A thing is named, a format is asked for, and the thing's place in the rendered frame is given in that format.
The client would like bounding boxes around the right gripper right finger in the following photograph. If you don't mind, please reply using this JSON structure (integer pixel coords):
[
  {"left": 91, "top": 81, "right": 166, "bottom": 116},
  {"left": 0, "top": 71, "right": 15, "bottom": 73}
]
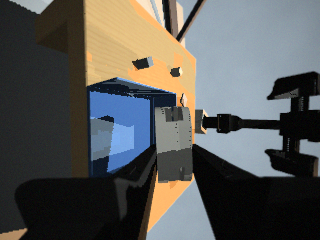
[{"left": 192, "top": 144, "right": 320, "bottom": 240}]

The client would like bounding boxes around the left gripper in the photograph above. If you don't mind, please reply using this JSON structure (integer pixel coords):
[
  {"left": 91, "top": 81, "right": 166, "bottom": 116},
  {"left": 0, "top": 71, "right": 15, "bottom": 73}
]
[{"left": 265, "top": 71, "right": 320, "bottom": 176}]

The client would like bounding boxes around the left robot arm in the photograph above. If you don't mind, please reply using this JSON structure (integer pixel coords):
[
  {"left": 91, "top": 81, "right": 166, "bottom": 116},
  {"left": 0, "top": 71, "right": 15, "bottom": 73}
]
[{"left": 202, "top": 114, "right": 320, "bottom": 143}]

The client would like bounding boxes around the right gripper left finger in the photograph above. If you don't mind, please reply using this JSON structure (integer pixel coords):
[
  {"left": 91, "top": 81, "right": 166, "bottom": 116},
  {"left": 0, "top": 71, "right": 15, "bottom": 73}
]
[{"left": 14, "top": 144, "right": 157, "bottom": 240}]

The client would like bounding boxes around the black metal frame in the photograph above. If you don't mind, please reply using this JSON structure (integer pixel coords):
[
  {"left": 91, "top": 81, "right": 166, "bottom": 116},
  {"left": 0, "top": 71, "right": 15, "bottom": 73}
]
[{"left": 176, "top": 0, "right": 206, "bottom": 43}]

